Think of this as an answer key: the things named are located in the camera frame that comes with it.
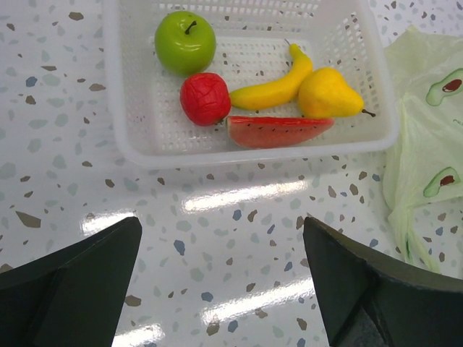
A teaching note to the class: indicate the yellow fake pear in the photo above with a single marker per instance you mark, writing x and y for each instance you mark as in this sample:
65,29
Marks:
326,94

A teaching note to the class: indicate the light green avocado plastic bag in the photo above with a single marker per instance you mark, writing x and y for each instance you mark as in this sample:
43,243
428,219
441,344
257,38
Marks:
424,166

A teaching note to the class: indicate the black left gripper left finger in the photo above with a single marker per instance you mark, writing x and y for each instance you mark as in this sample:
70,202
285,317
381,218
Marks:
74,296

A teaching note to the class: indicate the red fake tomato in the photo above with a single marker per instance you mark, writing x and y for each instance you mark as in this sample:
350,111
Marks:
204,98

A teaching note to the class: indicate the yellow fake banana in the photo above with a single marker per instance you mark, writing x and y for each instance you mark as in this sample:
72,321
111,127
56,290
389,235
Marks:
277,92

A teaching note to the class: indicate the white plastic mesh basket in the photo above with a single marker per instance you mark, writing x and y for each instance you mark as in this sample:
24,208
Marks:
252,48

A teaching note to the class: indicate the green fake apple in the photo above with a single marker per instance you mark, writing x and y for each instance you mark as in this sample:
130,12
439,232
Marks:
185,43

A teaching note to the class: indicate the red fake watermelon slice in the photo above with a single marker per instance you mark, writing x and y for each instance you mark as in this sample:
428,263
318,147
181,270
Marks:
265,132

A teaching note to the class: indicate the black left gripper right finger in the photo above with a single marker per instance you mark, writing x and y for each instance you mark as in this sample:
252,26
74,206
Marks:
367,298

